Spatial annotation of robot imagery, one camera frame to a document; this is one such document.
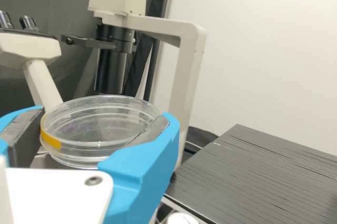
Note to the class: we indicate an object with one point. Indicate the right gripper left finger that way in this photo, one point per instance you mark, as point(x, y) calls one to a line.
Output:
point(23, 140)

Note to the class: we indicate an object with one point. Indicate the cream microscope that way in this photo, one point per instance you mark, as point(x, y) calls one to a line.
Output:
point(184, 76)

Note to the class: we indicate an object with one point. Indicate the black platform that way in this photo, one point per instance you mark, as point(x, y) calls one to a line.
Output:
point(263, 176)

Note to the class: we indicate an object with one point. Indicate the petri dish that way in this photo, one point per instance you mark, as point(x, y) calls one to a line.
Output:
point(105, 129)

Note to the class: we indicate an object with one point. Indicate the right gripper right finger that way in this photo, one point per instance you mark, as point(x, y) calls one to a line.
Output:
point(142, 176)

